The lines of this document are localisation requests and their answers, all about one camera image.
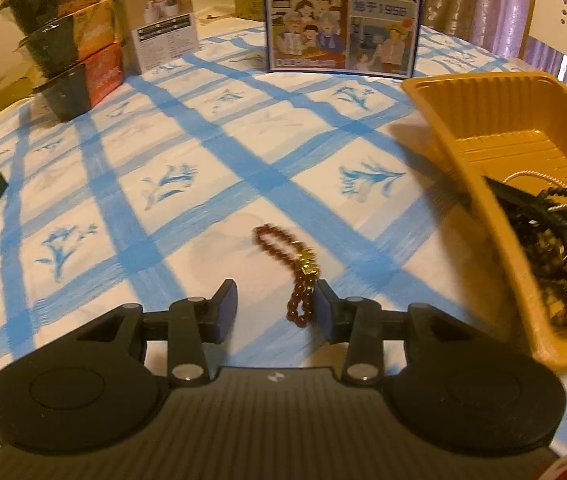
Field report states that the small white product box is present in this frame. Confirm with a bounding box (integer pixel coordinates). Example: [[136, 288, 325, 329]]
[[108, 0, 202, 75]]

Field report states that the dark blue milk carton box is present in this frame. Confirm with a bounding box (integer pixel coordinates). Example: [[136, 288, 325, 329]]
[[262, 0, 425, 79]]

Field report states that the pile of dark bead bracelets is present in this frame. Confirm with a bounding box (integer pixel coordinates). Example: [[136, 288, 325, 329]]
[[503, 185, 567, 329]]

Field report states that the white cord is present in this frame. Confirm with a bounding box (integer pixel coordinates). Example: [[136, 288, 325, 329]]
[[502, 170, 567, 252]]

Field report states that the black bowl with red label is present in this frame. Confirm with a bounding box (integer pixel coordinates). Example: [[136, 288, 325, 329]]
[[31, 42, 125, 122]]

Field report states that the yellow plastic tray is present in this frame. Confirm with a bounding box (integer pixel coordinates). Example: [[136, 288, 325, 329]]
[[402, 72, 567, 372]]

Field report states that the black bowl with orange label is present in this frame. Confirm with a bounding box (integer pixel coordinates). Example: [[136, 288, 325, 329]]
[[18, 0, 120, 79]]

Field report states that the pink patterned curtain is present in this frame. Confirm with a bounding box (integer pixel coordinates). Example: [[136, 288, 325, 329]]
[[423, 0, 567, 111]]

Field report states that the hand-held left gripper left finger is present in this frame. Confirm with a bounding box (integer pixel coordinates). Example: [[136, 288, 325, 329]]
[[78, 279, 239, 387]]

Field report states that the red bead bracelet gold charm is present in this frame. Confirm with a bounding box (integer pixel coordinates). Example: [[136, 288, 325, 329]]
[[254, 224, 320, 328]]

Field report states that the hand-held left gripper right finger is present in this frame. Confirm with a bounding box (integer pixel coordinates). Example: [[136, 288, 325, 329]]
[[313, 280, 469, 387]]

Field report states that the blue checked tablecloth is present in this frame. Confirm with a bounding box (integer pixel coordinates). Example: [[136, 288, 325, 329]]
[[0, 20, 567, 463]]

